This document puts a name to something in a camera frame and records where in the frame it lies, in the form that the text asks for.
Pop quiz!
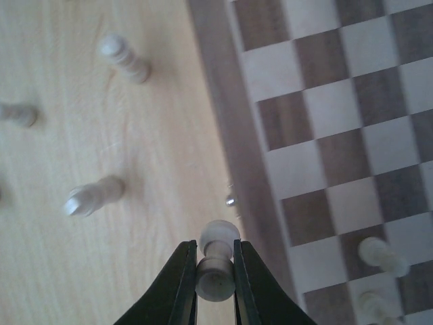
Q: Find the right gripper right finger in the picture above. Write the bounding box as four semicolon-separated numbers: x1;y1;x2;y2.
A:
233;240;316;325

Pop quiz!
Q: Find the white chess pawn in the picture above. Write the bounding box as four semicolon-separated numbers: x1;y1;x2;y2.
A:
358;237;410;278
64;175;125;217
196;220;240;302

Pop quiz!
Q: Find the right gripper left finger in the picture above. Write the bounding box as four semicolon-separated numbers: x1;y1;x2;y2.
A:
116;240;198;325

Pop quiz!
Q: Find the white chess piece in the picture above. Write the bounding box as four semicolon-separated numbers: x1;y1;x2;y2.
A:
1;102;37;127
100;34;151;84
358;292;403;325

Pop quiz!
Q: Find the wooden chess board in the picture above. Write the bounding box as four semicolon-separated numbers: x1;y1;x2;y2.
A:
189;1;432;324

